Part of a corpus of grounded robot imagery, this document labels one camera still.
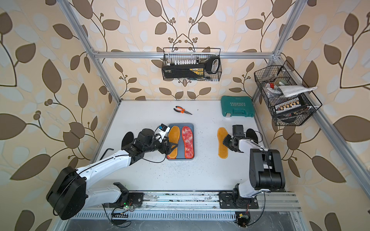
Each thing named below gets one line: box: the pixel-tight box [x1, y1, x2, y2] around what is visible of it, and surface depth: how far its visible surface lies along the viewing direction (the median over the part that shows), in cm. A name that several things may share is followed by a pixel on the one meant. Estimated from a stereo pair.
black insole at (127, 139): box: [120, 131, 134, 150], surface depth 102 cm
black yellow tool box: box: [162, 64, 205, 79], surface depth 85 cm
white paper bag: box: [275, 85, 318, 98], surface depth 64 cm
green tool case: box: [220, 95, 255, 118], surface depth 114 cm
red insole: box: [182, 126, 194, 159], surface depth 96 cm
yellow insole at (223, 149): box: [216, 127, 229, 160], surface depth 98 cm
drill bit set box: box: [272, 95, 307, 116], surface depth 68 cm
